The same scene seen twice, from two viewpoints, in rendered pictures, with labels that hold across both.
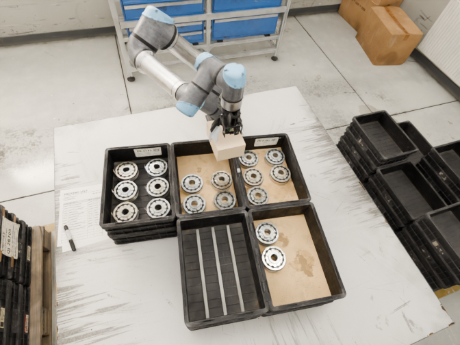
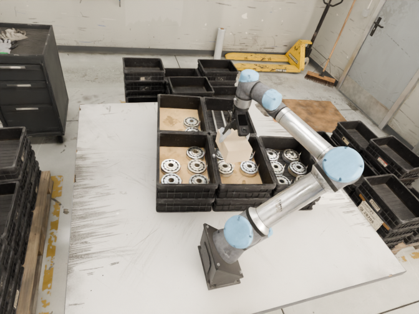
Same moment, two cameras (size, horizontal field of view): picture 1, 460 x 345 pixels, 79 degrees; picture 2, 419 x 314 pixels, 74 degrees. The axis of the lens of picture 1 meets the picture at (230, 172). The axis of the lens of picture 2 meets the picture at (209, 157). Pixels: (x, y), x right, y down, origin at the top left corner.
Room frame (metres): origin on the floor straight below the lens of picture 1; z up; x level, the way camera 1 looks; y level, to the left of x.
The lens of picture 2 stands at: (1.82, -0.02, 1.94)
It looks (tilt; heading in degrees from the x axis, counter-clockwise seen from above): 43 degrees down; 182
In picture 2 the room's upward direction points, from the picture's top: 12 degrees clockwise
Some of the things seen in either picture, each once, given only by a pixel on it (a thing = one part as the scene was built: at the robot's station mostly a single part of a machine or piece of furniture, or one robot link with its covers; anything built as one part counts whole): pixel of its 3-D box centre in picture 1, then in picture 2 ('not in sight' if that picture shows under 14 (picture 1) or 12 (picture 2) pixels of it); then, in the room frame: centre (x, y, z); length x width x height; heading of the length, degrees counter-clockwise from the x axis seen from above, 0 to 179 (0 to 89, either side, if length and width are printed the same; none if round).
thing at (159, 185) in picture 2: (268, 168); (185, 157); (0.77, -0.18, 0.92); 0.40 x 0.30 x 0.02; 17
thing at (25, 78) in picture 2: not in sight; (32, 88); (-0.14, -1.77, 0.45); 0.60 x 0.45 x 0.90; 26
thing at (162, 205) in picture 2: not in sight; (183, 177); (0.77, -0.18, 0.76); 0.40 x 0.30 x 0.12; 17
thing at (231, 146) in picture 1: (224, 138); (233, 144); (0.77, 0.04, 1.08); 0.16 x 0.12 x 0.07; 26
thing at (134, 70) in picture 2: not in sight; (143, 83); (-0.76, -0.96, 0.37); 0.40 x 0.30 x 0.45; 116
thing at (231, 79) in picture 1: (233, 82); (247, 85); (0.75, 0.03, 1.40); 0.09 x 0.08 x 0.11; 54
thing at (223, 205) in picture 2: not in sight; (234, 178); (0.68, 0.11, 0.76); 0.40 x 0.30 x 0.12; 17
